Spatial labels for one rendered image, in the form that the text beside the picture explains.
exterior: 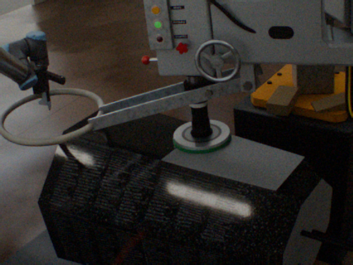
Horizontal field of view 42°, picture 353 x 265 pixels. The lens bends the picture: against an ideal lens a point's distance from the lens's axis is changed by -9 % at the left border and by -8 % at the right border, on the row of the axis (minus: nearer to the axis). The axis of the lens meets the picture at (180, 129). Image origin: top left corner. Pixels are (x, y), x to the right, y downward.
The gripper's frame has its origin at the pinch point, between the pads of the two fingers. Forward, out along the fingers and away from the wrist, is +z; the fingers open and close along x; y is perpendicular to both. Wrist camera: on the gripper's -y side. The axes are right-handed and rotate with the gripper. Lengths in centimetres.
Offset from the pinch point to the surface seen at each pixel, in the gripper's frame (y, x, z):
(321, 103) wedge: -115, 49, -4
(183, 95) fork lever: -48, 59, -23
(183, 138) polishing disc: -48, 57, -5
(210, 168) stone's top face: -52, 77, -3
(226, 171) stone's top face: -56, 82, -4
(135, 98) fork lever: -35, 38, -14
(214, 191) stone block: -50, 86, 0
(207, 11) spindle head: -55, 68, -56
